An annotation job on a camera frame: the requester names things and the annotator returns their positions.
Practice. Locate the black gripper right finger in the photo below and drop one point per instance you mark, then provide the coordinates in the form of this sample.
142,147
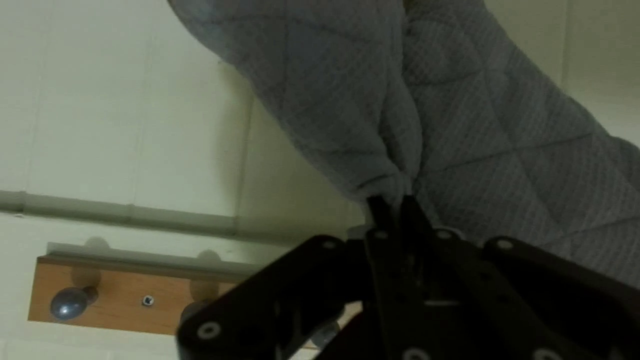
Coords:
520,300

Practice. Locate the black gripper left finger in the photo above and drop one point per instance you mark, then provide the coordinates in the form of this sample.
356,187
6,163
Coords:
286,300

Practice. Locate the grey quilted oven mitt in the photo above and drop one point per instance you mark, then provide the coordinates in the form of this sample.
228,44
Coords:
400,87

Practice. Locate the wooden peg rack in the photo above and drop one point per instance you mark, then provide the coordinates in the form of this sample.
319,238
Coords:
121,293

